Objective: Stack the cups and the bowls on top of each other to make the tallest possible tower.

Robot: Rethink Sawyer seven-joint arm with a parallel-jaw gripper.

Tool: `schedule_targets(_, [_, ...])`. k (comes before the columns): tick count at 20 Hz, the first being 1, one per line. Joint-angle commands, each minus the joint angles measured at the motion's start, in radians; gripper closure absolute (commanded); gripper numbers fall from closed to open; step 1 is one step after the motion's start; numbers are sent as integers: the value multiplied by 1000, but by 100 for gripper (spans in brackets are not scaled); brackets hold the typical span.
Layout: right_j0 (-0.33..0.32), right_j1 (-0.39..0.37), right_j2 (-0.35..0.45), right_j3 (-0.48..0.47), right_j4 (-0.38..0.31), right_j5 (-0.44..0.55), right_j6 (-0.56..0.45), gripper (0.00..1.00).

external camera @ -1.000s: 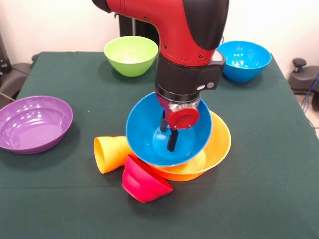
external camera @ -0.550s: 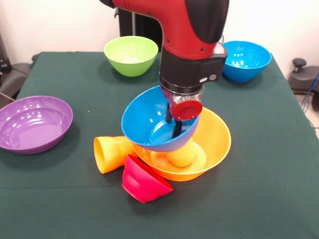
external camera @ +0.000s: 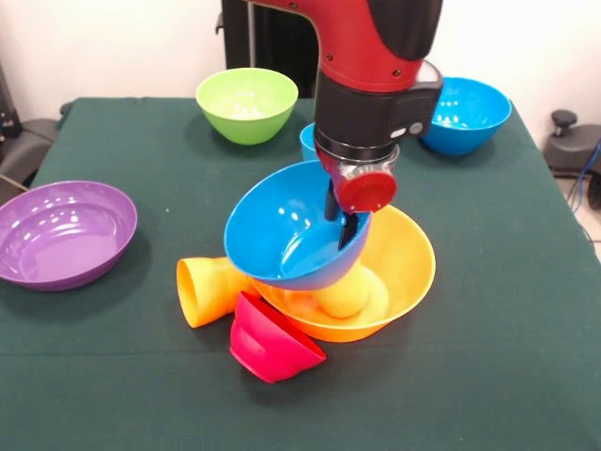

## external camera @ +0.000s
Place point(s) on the large green bowl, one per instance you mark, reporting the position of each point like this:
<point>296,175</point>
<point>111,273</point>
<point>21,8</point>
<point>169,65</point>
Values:
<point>246,108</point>

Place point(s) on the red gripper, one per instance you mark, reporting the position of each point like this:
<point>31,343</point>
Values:
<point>366,192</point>

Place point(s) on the green plastic cup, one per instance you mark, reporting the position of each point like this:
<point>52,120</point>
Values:
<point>347,296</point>

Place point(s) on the blue plastic cup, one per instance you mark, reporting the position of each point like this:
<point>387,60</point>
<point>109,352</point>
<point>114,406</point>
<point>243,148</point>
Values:
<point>307,143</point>

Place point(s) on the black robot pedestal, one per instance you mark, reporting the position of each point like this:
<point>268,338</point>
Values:
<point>272,47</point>

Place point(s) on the orange plastic cup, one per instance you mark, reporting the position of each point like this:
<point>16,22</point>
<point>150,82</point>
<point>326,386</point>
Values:
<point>206,291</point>

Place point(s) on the dark grey stand foot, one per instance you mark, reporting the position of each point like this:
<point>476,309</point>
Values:
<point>568,150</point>
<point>28,141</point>

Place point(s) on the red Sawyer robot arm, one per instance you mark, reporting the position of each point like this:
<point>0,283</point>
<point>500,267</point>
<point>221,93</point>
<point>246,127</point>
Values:
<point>375,70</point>

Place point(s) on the dark green tablecloth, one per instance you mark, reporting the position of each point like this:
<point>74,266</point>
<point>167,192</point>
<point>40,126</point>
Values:
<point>300,413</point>

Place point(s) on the small pink-red bowl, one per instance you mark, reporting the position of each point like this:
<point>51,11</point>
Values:
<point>267,343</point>

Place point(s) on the large yellow-orange bowl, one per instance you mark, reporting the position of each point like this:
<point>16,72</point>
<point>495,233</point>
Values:
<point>408,272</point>

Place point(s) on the purple shallow bowl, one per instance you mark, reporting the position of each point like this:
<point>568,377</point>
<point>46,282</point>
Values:
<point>66,244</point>

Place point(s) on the blue plastic bowl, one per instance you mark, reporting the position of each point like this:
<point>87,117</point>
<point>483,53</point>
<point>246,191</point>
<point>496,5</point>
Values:
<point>469,122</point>
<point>272,225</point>

